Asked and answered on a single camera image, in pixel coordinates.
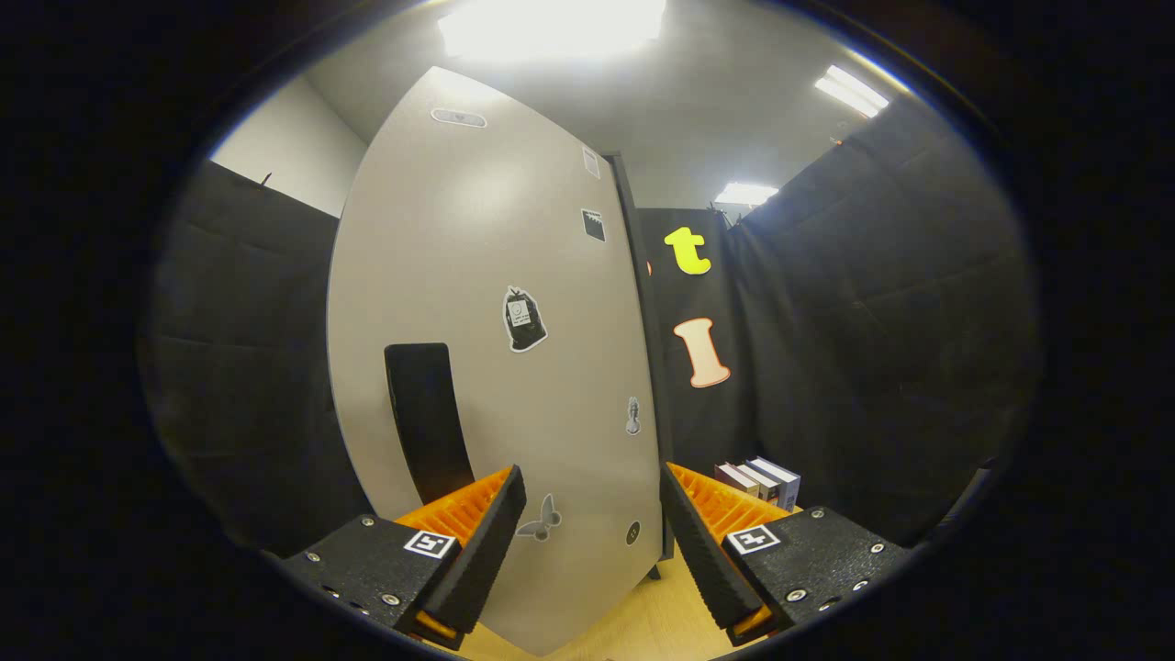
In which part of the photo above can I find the black door handle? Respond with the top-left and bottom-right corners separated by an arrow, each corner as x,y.
384,342 -> 476,506

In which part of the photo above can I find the rectangular ceiling light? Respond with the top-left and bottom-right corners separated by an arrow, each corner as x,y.
713,182 -> 779,207
813,64 -> 891,118

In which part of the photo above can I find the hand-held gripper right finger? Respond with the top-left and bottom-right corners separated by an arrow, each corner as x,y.
659,461 -> 919,645

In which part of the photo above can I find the white and blue book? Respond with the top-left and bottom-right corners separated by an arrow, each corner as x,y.
748,456 -> 802,513

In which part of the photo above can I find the large ceiling light panel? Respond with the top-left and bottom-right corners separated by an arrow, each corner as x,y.
436,0 -> 668,65

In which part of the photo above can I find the grey spine book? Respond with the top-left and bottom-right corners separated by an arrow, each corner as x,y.
734,460 -> 782,505

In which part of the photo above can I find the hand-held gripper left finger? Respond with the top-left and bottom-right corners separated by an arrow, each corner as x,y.
274,465 -> 529,651

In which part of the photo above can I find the dark grey cabinet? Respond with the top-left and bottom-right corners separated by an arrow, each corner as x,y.
601,151 -> 678,581

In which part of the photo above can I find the light grey cabinet door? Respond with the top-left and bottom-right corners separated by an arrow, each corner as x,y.
326,66 -> 664,657

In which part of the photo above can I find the black backdrop cloth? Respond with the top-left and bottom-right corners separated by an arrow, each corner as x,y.
138,92 -> 1043,552

